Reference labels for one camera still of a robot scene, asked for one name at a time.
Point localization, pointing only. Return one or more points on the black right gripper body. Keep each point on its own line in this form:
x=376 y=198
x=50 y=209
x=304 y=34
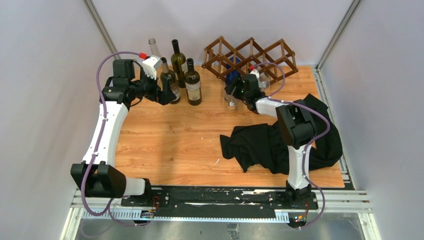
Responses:
x=236 y=92

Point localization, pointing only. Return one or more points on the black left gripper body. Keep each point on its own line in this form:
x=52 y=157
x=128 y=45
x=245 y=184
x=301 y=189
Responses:
x=159 y=91

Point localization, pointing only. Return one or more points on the small clear glass bottle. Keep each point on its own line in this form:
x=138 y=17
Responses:
x=264 y=81

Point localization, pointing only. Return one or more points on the brown bottle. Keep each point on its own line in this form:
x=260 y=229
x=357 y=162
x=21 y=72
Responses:
x=169 y=76

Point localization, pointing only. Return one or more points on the blue labelled clear bottle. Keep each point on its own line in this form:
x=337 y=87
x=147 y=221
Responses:
x=228 y=97

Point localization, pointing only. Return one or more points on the dark green wine bottle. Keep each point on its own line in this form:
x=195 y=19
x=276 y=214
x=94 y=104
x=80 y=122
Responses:
x=178 y=61

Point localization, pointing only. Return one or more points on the tall clear glass bottle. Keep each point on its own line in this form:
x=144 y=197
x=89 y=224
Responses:
x=154 y=48

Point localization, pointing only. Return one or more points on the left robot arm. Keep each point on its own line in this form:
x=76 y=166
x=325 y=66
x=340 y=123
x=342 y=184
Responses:
x=96 y=175

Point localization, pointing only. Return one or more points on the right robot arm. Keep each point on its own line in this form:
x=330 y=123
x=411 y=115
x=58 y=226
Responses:
x=297 y=129

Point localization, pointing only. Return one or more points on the brown wooden wine rack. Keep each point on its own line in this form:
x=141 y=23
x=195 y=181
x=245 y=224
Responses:
x=221 y=57

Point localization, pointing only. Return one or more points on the black cloth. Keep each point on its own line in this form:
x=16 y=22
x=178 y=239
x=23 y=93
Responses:
x=263 y=144

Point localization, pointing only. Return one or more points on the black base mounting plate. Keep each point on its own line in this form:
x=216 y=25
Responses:
x=212 y=202

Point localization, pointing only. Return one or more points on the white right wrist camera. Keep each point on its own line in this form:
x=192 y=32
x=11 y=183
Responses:
x=255 y=72

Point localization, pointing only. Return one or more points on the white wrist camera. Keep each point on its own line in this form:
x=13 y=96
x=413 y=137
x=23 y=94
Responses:
x=151 y=65
x=255 y=72

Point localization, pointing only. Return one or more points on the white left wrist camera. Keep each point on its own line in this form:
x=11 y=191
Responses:
x=151 y=65

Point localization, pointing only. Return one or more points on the aluminium frame rail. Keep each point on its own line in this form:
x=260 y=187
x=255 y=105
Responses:
x=342 y=214

